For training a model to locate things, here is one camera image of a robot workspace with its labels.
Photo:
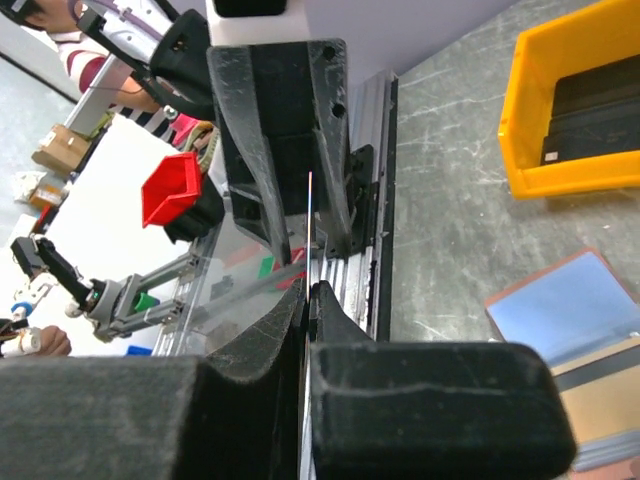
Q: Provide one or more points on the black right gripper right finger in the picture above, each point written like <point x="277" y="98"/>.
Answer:
<point x="434" y="410"/>

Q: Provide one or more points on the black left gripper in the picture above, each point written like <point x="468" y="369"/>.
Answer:
<point x="282" y="112"/>

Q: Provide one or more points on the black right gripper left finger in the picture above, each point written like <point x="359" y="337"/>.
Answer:
<point x="230" y="415"/>

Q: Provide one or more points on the pink leather card holder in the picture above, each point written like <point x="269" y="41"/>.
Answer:
<point x="584" y="323"/>

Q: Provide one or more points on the yellow bin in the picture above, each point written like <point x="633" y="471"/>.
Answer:
<point x="570" y="121"/>

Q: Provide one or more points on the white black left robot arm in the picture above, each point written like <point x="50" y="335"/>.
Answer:
<point x="167" y="49"/>

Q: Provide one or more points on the red bin outside cell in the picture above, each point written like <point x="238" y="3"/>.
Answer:
<point x="171" y="189"/>

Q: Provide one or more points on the person in striped shirt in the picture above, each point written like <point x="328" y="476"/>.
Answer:
<point x="83" y="58"/>

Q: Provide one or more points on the cardboard box outside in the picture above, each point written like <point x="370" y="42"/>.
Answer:
<point x="61" y="150"/>

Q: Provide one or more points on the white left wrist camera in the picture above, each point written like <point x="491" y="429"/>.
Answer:
<point x="290" y="26"/>

